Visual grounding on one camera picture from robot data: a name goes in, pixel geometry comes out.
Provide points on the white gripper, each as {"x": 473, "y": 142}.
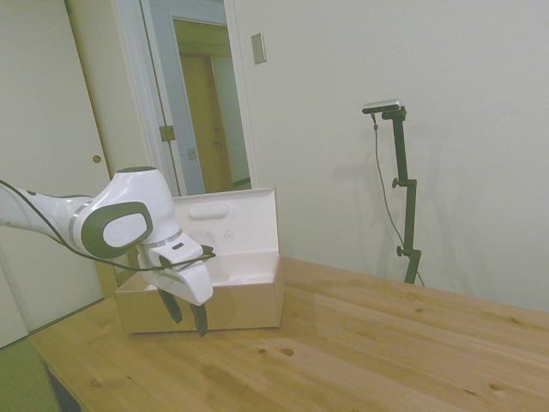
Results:
{"x": 193, "y": 283}

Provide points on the open cardboard box white inside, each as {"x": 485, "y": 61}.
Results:
{"x": 240, "y": 300}

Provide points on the round door knob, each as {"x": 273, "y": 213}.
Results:
{"x": 98, "y": 159}

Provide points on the brass door hinge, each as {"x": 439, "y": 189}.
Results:
{"x": 167, "y": 133}

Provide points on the open blue-grey door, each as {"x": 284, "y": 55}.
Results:
{"x": 180, "y": 129}

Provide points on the wooden hallway door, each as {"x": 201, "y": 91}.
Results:
{"x": 206, "y": 129}

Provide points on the white room door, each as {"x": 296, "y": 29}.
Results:
{"x": 43, "y": 107}

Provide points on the black camera stand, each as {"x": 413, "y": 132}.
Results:
{"x": 407, "y": 201}

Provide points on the grey wall switch plate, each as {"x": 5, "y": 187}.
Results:
{"x": 258, "y": 48}

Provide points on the silver camera on stand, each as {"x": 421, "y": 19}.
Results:
{"x": 381, "y": 105}

